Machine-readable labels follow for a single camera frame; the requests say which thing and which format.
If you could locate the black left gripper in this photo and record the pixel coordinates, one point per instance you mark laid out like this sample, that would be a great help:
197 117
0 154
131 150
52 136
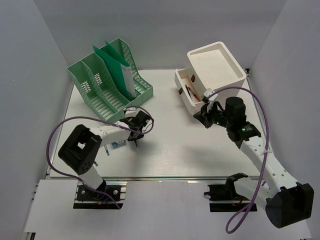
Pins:
140 136

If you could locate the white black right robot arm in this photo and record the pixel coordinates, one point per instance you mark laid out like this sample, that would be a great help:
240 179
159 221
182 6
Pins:
285 200

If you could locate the green file folder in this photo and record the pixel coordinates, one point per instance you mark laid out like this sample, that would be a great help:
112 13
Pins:
119 69

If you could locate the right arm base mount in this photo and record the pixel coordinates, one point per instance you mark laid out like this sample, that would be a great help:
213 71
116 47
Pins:
223 197

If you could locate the white drawer cabinet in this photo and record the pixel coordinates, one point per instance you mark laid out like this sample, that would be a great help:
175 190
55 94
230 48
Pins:
214 67

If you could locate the green mesh file rack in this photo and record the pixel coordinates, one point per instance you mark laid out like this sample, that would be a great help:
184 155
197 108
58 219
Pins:
97 88

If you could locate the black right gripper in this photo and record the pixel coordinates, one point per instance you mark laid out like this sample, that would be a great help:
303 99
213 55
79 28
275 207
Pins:
203 118

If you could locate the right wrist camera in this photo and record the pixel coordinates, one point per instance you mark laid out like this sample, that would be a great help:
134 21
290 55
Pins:
208 96

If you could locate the red gel pen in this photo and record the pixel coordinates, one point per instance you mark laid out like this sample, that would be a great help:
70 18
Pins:
194 94

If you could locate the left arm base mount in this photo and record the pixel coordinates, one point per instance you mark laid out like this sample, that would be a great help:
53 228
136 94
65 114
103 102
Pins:
109 196

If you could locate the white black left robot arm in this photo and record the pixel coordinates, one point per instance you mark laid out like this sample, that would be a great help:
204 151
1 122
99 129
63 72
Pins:
80 149

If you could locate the dark blue gel pen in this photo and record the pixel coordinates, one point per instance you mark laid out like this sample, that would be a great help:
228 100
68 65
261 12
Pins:
189 90

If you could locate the blue white small box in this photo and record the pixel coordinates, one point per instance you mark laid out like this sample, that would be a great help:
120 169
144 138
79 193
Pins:
118 144

